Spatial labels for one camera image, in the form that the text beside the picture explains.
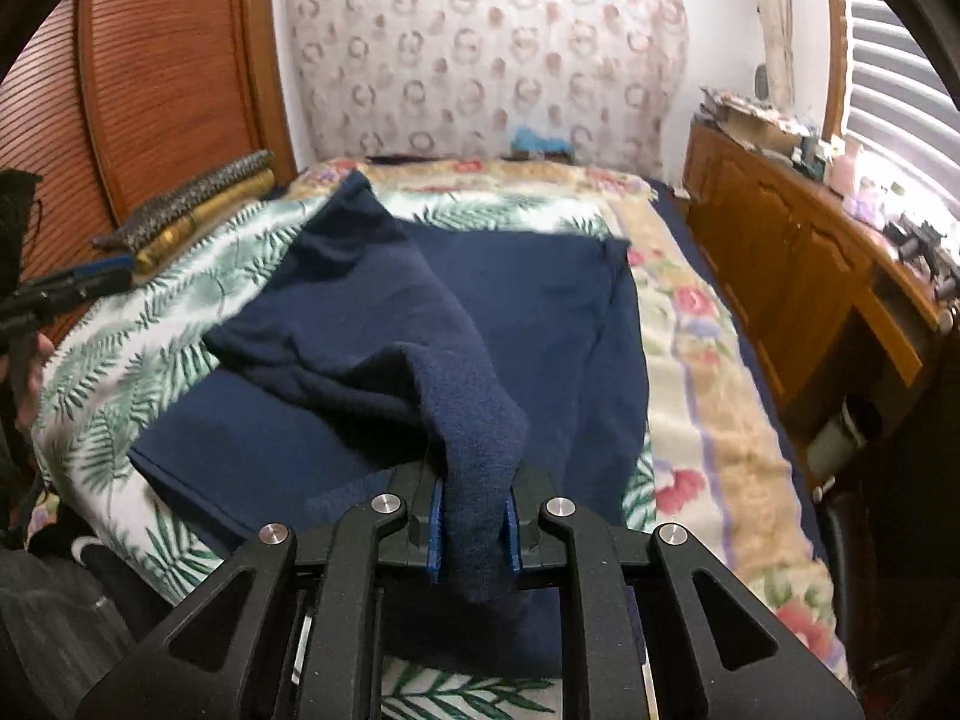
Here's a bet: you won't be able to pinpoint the navy t-shirt with orange print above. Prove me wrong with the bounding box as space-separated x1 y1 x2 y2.
127 169 651 680

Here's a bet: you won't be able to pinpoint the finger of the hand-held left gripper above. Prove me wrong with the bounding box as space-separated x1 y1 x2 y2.
0 253 137 340

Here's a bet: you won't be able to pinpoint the circle-patterned curtain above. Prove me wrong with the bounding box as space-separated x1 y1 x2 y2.
272 0 689 167

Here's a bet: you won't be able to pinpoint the small black device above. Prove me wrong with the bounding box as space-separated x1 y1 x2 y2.
891 212 955 280

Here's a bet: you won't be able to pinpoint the tied cream curtain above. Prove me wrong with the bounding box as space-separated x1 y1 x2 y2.
748 0 797 107

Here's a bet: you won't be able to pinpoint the pile of papers and boxes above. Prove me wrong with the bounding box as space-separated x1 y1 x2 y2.
697 85 807 155

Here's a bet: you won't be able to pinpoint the grey cylindrical container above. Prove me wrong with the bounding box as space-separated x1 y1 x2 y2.
810 397 880 497

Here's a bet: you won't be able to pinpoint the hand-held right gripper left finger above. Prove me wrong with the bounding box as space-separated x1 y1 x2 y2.
75 465 452 720

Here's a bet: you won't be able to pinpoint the wooden headboard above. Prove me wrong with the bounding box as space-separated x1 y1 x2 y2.
0 0 299 302

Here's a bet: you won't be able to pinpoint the leaf-print blanket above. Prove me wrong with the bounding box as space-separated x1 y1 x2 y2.
30 186 662 720

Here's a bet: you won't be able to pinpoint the folded navy patterned cloth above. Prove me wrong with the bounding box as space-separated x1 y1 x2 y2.
92 150 276 254

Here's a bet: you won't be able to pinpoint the blue plastic bag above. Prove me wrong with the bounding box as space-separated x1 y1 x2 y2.
510 125 576 160

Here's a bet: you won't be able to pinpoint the wooden cabinet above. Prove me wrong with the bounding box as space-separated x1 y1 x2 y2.
681 120 952 482

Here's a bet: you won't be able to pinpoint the folded mustard cloth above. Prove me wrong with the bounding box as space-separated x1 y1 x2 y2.
133 169 280 276

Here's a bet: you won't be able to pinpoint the floral blanket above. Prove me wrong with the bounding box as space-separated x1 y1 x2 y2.
309 156 854 692

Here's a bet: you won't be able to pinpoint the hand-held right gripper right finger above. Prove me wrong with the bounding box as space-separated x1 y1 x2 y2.
497 463 865 720

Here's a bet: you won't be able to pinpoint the window blinds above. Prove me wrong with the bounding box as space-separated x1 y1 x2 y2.
841 0 960 205

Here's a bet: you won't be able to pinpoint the pink container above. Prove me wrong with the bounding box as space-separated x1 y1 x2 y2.
831 139 865 190

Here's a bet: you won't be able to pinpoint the person's left hand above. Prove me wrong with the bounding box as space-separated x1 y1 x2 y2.
11 334 59 432

